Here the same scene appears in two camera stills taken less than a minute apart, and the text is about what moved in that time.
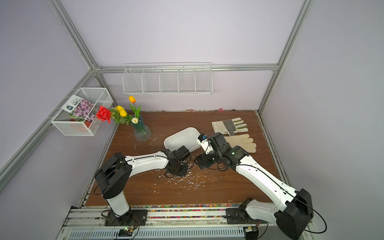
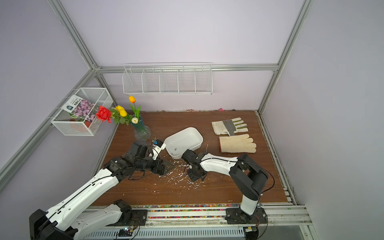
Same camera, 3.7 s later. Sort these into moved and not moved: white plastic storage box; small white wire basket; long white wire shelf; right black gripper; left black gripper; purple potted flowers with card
Moved: left black gripper; right black gripper
Not moved: small white wire basket; white plastic storage box; purple potted flowers with card; long white wire shelf
